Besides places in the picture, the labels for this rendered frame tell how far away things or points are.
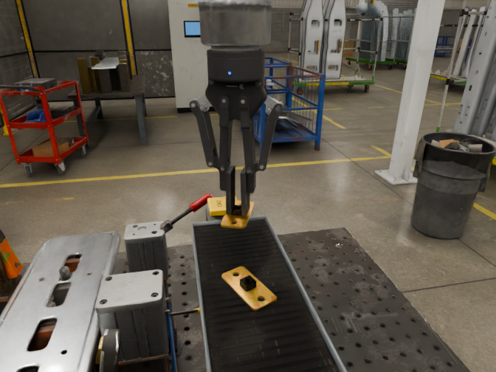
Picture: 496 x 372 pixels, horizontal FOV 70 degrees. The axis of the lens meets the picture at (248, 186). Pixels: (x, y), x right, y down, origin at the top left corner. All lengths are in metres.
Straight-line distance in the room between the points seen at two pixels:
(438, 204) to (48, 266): 2.58
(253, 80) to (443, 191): 2.52
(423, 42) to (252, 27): 3.36
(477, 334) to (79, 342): 2.03
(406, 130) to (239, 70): 3.48
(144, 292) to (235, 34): 0.39
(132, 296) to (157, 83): 7.06
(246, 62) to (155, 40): 7.05
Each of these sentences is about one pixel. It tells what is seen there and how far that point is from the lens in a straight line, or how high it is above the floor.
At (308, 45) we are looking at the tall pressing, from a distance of 8.79.
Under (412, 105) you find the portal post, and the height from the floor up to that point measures 0.78.
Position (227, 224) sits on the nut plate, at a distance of 0.53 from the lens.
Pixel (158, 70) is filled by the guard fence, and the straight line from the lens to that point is 7.53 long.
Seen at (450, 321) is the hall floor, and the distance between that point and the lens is 2.37.
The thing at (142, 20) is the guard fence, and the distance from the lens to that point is 7.50.
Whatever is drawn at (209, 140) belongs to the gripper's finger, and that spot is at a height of 1.34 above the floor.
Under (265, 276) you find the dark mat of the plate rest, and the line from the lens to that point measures 0.52.
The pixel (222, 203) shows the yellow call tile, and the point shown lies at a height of 1.16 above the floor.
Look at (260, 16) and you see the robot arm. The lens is 0.46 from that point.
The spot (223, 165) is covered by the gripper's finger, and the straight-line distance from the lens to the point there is 0.52.
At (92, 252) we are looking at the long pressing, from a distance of 0.92.
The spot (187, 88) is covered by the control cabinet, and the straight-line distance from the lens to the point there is 6.75.
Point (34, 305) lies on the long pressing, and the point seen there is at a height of 1.00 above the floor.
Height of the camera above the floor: 1.48
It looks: 24 degrees down
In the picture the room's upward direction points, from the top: straight up
